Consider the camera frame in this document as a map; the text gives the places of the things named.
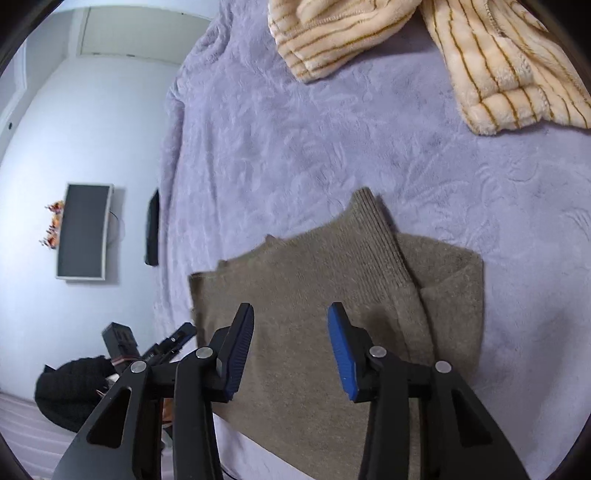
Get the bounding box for person's left forearm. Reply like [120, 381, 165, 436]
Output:
[34, 355, 122, 435]

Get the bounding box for white-framed wall screen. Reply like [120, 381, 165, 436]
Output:
[55, 183, 115, 281]

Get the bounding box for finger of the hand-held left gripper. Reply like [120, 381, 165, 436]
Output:
[140, 322, 198, 364]

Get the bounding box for purple textured blanket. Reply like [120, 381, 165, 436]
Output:
[157, 0, 591, 480]

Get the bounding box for black flat rectangular device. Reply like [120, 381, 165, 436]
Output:
[144, 188, 161, 267]

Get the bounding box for orange flower decoration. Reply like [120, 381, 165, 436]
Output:
[39, 200, 64, 250]

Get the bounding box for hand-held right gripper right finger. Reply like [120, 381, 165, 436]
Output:
[327, 302, 532, 480]

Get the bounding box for white door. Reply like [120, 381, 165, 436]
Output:
[78, 4, 222, 65]

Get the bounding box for brown knit sweater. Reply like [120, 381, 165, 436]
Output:
[188, 187, 485, 480]

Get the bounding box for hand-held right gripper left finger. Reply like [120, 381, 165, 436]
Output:
[51, 303, 256, 480]

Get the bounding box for beige striped fleece blanket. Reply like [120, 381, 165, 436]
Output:
[268, 0, 591, 137]

